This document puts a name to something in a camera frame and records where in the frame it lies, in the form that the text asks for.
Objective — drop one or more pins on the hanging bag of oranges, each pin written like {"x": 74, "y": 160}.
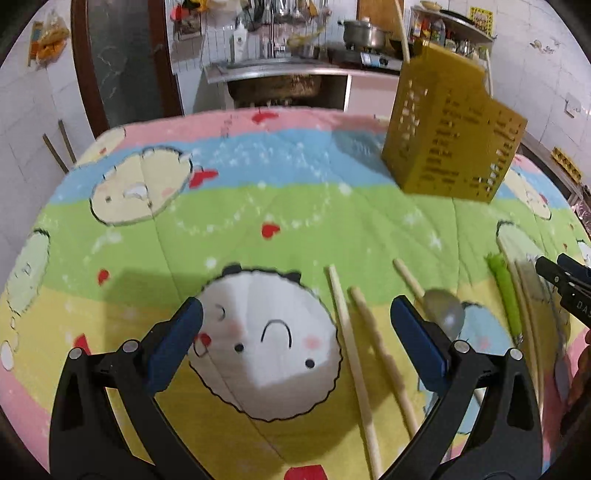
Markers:
{"x": 51, "y": 39}

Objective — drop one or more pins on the white wall socket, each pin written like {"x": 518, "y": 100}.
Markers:
{"x": 574, "y": 105}

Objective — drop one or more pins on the steel cooking pot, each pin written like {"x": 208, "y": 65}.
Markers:
{"x": 362, "y": 34}

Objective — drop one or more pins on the steel faucet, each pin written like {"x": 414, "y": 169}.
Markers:
{"x": 272, "y": 41}

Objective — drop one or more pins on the steel gas stove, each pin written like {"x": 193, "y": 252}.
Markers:
{"x": 374, "y": 59}

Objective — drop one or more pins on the row of condiment bottles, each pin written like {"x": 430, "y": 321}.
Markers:
{"x": 436, "y": 30}

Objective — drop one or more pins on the yellow egg carton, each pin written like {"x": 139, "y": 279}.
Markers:
{"x": 568, "y": 164}

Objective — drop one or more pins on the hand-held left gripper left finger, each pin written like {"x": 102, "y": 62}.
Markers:
{"x": 178, "y": 341}

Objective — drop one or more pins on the row of hanging kitchen utensils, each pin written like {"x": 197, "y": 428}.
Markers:
{"x": 277, "y": 11}

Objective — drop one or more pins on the cartoon printed blanket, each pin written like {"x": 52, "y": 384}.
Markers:
{"x": 277, "y": 203}

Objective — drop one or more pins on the yellow plastic utensil holder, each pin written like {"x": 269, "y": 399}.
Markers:
{"x": 443, "y": 129}

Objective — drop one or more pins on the wooden chopstick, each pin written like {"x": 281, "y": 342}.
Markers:
{"x": 353, "y": 364}
{"x": 488, "y": 74}
{"x": 383, "y": 360}
{"x": 402, "y": 32}
{"x": 408, "y": 277}

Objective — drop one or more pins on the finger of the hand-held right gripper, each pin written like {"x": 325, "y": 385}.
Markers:
{"x": 554, "y": 273}
{"x": 575, "y": 266}

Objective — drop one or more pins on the wooden stick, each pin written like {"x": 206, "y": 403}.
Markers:
{"x": 55, "y": 154}
{"x": 67, "y": 141}

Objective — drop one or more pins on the steel corner shelf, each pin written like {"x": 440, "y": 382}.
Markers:
{"x": 466, "y": 25}

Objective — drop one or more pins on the metal spoon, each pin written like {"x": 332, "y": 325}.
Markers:
{"x": 445, "y": 314}

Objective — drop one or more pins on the rectangular wooden cutting board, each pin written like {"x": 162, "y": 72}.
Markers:
{"x": 378, "y": 11}

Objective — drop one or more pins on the steel kitchen sink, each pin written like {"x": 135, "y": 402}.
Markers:
{"x": 258, "y": 69}

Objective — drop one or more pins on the white soap bottle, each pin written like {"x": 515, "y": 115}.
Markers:
{"x": 238, "y": 44}

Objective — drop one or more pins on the wall sticker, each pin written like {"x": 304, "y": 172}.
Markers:
{"x": 540, "y": 45}

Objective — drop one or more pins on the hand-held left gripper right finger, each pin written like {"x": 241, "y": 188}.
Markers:
{"x": 420, "y": 341}

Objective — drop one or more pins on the brown framed glass door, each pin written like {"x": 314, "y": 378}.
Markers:
{"x": 124, "y": 60}

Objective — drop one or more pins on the yellow wall poster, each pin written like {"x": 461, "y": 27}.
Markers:
{"x": 481, "y": 21}

